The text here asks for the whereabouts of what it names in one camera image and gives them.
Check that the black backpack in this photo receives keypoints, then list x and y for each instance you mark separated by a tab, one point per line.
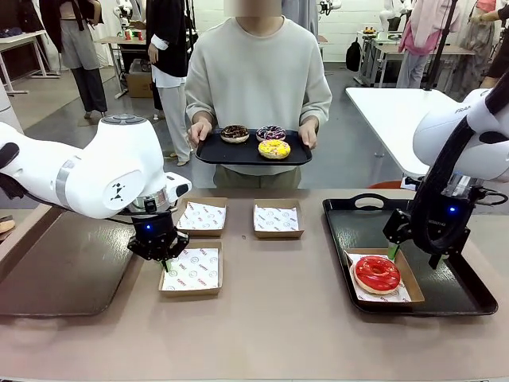
353	55

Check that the person in black sleeve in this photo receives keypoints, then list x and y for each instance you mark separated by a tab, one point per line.
499	67

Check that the purple glazed sprinkle donut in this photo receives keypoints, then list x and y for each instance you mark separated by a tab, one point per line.
264	131

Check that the yellow sprinkle donut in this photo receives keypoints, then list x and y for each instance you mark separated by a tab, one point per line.
268	150

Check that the person in beige sweater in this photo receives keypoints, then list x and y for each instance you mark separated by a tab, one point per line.
254	67

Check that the mannequin in floral dress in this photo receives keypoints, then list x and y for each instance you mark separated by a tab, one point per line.
479	44

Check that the red round stool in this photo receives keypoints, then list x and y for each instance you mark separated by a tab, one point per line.
385	184

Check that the mannequin in pink shirt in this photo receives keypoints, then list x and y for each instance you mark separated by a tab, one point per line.
425	32

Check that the person's left hand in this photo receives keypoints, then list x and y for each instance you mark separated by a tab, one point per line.
309	135

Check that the white printed paper liner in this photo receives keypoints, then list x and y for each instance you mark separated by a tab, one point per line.
195	270
203	217
276	219
402	296

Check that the large white table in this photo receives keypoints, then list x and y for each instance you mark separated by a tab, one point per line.
381	115

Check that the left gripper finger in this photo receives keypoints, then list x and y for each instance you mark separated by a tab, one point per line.
179	243
145	251

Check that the black vertical pole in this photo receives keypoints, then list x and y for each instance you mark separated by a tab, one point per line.
437	59

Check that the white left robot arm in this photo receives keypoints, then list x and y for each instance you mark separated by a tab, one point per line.
99	167

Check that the white table with metal legs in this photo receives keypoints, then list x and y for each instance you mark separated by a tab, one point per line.
20	39

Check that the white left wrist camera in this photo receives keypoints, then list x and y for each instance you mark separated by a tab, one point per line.
179	189

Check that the brown wooden background table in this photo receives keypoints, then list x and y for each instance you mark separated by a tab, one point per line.
115	40

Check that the person in grey cardigan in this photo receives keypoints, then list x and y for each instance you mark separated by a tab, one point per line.
304	12

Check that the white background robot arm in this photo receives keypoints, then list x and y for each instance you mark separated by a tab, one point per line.
122	12

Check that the person's right hand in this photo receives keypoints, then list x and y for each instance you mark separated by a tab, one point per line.
199	133

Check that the chocolate sprinkle donut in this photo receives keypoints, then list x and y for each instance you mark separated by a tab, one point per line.
228	133

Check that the black serving tray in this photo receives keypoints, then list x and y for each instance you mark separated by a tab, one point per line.
222	155

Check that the red glazed donut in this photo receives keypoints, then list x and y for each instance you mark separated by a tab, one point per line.
364	274

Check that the brown topped beige donut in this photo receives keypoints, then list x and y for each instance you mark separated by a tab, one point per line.
6	227

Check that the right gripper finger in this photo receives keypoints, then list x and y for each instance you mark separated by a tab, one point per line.
397	228
453	253

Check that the red can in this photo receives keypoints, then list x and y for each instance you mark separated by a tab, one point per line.
127	35
141	36

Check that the kraft paper food box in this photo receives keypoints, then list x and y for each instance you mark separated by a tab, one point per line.
191	293
413	278
278	234
200	232

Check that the person's left forearm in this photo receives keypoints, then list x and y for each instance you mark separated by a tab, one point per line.
316	103

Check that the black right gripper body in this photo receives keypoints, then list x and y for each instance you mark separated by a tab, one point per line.
452	219

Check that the grey background workbench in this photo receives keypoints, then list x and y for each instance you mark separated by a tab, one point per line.
381	49

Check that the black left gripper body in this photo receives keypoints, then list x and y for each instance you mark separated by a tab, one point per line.
153	232

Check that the brown cardboard box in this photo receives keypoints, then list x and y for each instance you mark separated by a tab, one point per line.
139	81

